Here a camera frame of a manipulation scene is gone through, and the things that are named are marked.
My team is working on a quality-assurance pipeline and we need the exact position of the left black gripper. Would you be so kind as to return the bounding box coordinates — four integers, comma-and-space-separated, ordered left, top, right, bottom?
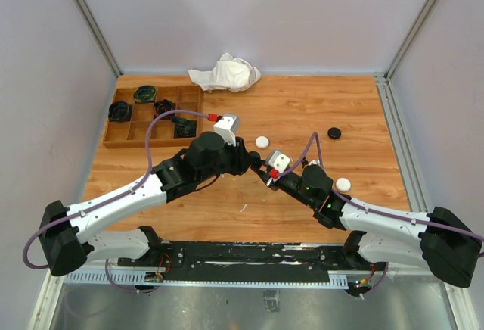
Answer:
197, 133, 256, 183

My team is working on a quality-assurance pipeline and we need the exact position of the white round case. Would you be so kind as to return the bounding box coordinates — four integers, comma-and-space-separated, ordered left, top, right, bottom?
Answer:
255, 135, 270, 149

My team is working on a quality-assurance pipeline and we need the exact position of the white earbud charging case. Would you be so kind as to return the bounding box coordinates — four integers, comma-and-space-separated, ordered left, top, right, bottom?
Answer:
335, 178, 352, 192

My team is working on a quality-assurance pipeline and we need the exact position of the black round case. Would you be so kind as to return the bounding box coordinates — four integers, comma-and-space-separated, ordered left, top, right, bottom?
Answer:
327, 127, 342, 140
250, 151, 262, 167

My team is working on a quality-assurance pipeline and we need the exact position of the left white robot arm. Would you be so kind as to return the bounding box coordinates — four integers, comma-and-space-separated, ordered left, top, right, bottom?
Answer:
39, 132, 260, 276

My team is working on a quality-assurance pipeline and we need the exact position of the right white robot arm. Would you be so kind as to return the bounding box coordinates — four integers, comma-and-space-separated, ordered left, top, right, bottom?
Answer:
251, 160, 482, 288

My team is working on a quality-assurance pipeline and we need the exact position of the dark coiled band lower right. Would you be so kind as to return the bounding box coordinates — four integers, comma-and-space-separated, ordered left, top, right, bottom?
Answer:
170, 116, 197, 139

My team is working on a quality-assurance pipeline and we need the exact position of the dark coiled band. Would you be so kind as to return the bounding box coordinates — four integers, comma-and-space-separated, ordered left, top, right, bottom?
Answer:
133, 85, 157, 104
153, 99, 176, 118
108, 101, 132, 123
170, 116, 197, 139

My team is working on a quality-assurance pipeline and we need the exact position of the crumpled white cloth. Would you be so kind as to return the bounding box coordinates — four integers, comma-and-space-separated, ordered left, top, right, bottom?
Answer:
188, 53, 262, 93

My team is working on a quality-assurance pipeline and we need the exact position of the dark coiled band middle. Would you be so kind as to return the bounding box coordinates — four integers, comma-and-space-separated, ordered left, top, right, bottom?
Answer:
153, 99, 176, 118

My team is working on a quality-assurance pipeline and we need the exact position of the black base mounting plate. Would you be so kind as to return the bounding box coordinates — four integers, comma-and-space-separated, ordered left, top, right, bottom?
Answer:
116, 241, 371, 283

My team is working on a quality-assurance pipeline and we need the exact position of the wooden compartment tray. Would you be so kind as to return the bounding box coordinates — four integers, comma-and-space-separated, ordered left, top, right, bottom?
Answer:
103, 84, 203, 148

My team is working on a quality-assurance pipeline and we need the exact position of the dark coiled band top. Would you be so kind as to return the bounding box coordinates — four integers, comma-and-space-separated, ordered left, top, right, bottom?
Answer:
133, 85, 157, 104

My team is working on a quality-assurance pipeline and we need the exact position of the dark coiled band left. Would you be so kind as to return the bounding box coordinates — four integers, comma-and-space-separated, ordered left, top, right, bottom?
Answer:
108, 101, 132, 123

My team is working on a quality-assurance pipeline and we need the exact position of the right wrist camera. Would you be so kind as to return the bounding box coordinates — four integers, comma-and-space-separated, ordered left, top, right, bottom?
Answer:
265, 150, 291, 179

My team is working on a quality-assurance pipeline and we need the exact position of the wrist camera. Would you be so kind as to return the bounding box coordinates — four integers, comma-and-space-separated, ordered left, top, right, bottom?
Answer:
265, 150, 291, 179
213, 114, 240, 146

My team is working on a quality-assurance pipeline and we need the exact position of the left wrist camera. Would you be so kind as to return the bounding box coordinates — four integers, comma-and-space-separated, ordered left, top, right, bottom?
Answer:
213, 114, 240, 146

